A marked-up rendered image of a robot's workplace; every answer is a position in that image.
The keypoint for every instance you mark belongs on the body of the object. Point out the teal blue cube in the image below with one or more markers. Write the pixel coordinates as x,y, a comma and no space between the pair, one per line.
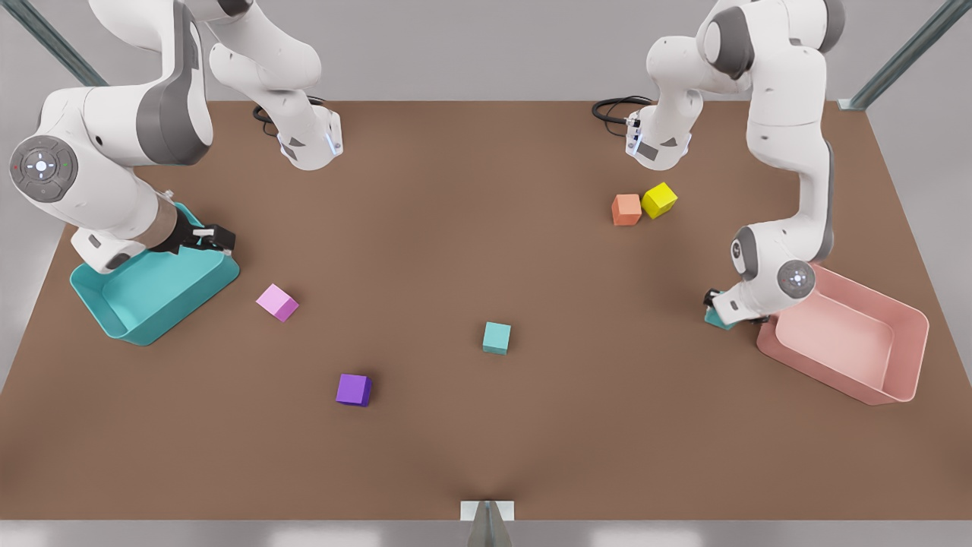
717,320
497,337

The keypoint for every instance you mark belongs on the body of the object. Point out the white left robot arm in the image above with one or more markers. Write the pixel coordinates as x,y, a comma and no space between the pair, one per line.
786,114

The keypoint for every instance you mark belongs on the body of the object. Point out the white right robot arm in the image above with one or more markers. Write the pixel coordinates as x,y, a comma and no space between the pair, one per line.
114,129

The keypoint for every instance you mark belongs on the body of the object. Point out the teal tray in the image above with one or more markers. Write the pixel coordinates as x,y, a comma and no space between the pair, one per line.
163,292

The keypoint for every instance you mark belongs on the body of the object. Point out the pink cube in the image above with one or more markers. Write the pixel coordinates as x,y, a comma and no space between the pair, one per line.
276,302

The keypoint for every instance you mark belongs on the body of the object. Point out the yellow cube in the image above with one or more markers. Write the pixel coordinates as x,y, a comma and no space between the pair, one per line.
659,200

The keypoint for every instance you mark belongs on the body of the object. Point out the orange cube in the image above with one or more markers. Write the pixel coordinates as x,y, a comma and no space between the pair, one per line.
626,210

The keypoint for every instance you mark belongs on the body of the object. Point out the pink tray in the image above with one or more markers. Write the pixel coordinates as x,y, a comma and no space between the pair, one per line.
850,338

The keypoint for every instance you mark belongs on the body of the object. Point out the purple cube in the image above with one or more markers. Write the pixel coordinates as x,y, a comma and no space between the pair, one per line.
353,389

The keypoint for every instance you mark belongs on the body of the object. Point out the silver frame post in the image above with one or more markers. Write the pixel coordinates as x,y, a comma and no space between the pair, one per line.
487,524
904,57
53,42

